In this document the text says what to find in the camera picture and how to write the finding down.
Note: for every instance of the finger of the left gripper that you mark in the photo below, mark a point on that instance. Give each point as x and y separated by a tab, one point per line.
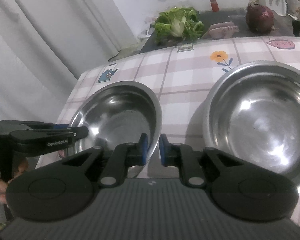
29	125
49	136

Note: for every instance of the red small jar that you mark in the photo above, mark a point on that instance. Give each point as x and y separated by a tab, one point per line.
214	5

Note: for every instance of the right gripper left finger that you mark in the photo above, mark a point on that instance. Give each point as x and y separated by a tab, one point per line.
66	187

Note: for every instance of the red cabbage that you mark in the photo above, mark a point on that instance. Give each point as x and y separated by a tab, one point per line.
259	18

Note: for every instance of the plaid patterned tablecloth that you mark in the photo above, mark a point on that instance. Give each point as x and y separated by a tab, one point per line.
181	79

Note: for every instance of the small steel bowl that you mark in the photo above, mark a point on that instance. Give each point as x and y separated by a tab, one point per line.
118	114

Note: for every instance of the large steel bowl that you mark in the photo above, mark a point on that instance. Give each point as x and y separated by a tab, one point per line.
253	113

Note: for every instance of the white curtain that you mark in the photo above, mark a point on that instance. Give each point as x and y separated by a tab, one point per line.
45	45

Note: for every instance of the green lettuce head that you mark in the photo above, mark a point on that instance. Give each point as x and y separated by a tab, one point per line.
178	23

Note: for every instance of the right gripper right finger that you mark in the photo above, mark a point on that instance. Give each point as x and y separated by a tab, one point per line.
237	187

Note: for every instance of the pink slippers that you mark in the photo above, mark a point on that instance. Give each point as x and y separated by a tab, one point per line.
221	30

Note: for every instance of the person's left hand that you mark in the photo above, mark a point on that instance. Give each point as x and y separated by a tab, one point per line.
21	169

